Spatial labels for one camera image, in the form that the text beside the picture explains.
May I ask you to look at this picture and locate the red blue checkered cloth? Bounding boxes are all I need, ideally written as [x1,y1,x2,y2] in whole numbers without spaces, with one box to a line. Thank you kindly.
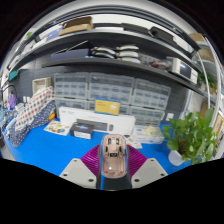
[14,85,55,133]

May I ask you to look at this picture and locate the navy polka dot cloth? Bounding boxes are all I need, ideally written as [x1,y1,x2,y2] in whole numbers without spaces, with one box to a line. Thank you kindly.
[9,99,57,148]

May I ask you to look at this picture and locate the purple crumpled bag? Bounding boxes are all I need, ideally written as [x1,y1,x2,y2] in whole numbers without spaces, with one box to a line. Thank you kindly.
[7,93,17,110]

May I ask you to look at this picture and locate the long white keyboard box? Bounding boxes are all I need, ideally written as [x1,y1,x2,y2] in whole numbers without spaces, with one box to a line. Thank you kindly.
[59,105,136,137]

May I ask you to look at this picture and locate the small black box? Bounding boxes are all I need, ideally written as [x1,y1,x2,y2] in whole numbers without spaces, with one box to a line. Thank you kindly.
[69,121,95,141]

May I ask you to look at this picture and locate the black wall shelf unit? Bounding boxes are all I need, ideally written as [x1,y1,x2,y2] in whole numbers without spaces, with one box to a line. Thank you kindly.
[6,13,218,104]

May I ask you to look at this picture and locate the white woven basket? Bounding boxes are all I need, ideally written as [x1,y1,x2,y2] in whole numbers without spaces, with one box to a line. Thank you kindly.
[31,76,53,97]

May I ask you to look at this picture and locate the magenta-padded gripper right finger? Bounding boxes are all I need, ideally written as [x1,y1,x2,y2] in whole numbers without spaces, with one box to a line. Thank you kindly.
[125,144,169,190]

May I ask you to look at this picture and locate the green plant in white pot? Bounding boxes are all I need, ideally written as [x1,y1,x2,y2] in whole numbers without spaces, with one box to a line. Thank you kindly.
[162,107,218,167]

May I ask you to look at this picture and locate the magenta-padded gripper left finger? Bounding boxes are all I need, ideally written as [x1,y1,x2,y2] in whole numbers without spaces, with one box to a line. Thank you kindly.
[59,144,102,190]

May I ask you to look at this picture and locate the transparent pink computer mouse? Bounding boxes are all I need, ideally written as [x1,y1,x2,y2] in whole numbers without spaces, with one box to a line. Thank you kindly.
[99,133,128,178]

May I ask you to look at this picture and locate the colourful sticker sheet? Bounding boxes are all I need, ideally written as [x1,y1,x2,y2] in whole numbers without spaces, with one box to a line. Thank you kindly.
[43,120,72,137]
[125,137,143,150]

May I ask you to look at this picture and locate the white and blue tissue box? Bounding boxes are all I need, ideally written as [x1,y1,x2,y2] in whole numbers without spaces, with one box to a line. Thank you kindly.
[133,124,166,145]

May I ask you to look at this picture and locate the teal hanging tool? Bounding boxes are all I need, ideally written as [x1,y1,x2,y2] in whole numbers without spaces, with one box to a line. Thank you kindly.
[8,70,19,82]

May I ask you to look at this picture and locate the yellow and blue box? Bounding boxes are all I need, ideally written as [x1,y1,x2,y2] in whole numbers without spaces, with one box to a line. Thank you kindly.
[94,97,122,116]

